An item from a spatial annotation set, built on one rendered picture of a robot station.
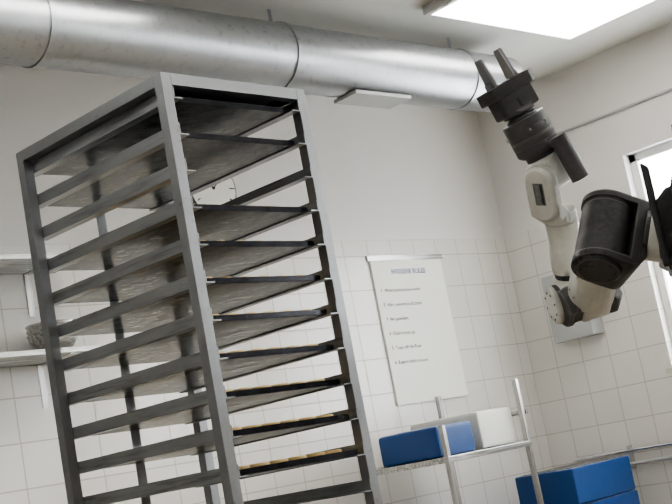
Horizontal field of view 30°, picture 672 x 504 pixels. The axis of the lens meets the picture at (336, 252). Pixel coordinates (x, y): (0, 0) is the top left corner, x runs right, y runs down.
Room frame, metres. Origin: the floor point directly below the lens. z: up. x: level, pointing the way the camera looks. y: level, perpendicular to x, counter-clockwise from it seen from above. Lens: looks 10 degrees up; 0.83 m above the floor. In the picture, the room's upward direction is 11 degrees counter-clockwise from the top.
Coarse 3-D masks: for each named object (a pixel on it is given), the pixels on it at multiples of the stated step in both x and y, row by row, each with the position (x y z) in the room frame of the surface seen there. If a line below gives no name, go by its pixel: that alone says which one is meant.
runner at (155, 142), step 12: (180, 132) 2.85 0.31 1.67; (144, 144) 2.94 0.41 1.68; (156, 144) 2.91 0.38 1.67; (120, 156) 3.01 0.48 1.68; (132, 156) 2.98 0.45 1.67; (144, 156) 2.99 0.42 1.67; (96, 168) 3.08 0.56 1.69; (108, 168) 3.05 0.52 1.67; (120, 168) 3.05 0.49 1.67; (72, 180) 3.15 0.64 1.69; (84, 180) 3.12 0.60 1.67; (96, 180) 3.12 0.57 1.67; (48, 192) 3.23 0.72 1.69; (60, 192) 3.19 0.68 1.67; (72, 192) 3.20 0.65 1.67; (48, 204) 3.27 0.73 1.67
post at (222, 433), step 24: (168, 96) 2.84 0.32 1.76; (168, 120) 2.83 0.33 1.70; (168, 144) 2.84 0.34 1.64; (168, 168) 2.85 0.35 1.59; (192, 216) 2.85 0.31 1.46; (192, 240) 2.84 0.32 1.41; (192, 264) 2.83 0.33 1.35; (192, 288) 2.84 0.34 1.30; (216, 360) 2.85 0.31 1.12; (216, 384) 2.84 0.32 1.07; (216, 408) 2.83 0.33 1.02; (216, 432) 2.84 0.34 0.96
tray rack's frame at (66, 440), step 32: (128, 96) 2.92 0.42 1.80; (192, 96) 3.06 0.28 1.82; (224, 96) 3.11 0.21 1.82; (256, 96) 3.07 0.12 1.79; (288, 96) 3.14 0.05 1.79; (64, 128) 3.10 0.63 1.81; (32, 160) 3.26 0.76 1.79; (32, 192) 3.25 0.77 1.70; (32, 224) 3.24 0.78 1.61; (32, 256) 3.26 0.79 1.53; (64, 384) 3.26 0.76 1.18; (64, 416) 3.25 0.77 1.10; (64, 448) 3.25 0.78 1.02; (64, 480) 3.26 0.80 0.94
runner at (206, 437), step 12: (204, 432) 2.92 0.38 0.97; (156, 444) 3.04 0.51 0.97; (168, 444) 3.01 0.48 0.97; (180, 444) 2.98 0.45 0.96; (192, 444) 2.95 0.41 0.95; (204, 444) 2.92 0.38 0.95; (108, 456) 3.17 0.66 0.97; (120, 456) 3.14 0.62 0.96; (132, 456) 3.11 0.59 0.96; (144, 456) 3.08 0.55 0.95; (84, 468) 3.25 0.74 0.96; (96, 468) 3.21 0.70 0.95
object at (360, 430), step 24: (312, 144) 3.18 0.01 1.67; (312, 168) 3.17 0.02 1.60; (312, 192) 3.17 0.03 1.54; (312, 216) 3.18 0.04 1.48; (336, 264) 3.18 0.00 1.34; (336, 288) 3.17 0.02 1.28; (336, 336) 3.18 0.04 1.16; (360, 408) 3.17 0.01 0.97; (360, 432) 3.16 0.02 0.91; (360, 456) 3.17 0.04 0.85
